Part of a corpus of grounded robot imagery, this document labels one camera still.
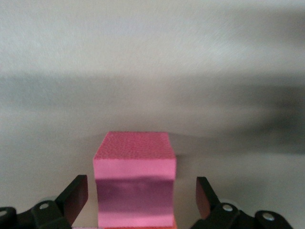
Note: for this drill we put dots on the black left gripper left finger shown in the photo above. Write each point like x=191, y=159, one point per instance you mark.
x=71, y=200

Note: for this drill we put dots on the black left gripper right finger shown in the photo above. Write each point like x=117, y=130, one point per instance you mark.
x=207, y=200

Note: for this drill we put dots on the red foam cube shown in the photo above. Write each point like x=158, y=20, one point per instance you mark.
x=134, y=171

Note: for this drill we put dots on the brown paper table cover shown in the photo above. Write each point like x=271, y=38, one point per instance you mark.
x=152, y=59

